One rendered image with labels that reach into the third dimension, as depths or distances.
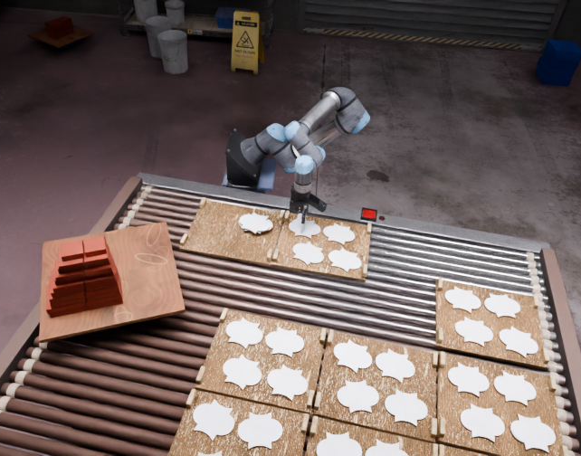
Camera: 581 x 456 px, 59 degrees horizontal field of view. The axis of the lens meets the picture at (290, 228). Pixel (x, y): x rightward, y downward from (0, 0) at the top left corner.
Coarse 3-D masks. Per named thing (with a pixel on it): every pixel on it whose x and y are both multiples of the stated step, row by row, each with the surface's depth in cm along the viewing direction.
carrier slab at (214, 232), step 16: (208, 208) 247; (224, 208) 247; (240, 208) 248; (256, 208) 248; (192, 224) 238; (208, 224) 238; (224, 224) 239; (272, 224) 240; (192, 240) 230; (208, 240) 231; (224, 240) 231; (240, 240) 232; (256, 240) 232; (272, 240) 233; (224, 256) 224; (240, 256) 224; (256, 256) 225
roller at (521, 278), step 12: (132, 204) 248; (168, 216) 245; (180, 216) 245; (192, 216) 244; (372, 252) 234; (384, 252) 233; (396, 252) 233; (432, 264) 231; (444, 264) 230; (456, 264) 230; (468, 264) 230; (492, 276) 228; (504, 276) 227; (516, 276) 226; (528, 276) 226
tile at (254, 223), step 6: (246, 216) 239; (252, 216) 239; (258, 216) 239; (240, 222) 236; (246, 222) 236; (252, 222) 236; (258, 222) 236; (264, 222) 237; (246, 228) 233; (252, 228) 233; (258, 228) 233; (264, 228) 233
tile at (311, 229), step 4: (292, 224) 240; (308, 224) 240; (312, 224) 241; (316, 224) 241; (292, 228) 238; (296, 228) 238; (304, 228) 238; (308, 228) 239; (312, 228) 239; (316, 228) 239; (292, 232) 237; (296, 232) 236; (304, 232) 237; (308, 232) 237; (312, 232) 237; (316, 232) 237; (304, 236) 235; (308, 236) 235
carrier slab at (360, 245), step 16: (288, 224) 241; (320, 224) 242; (352, 224) 243; (288, 240) 233; (304, 240) 234; (320, 240) 234; (368, 240) 236; (288, 256) 226; (320, 272) 220; (336, 272) 220; (352, 272) 220
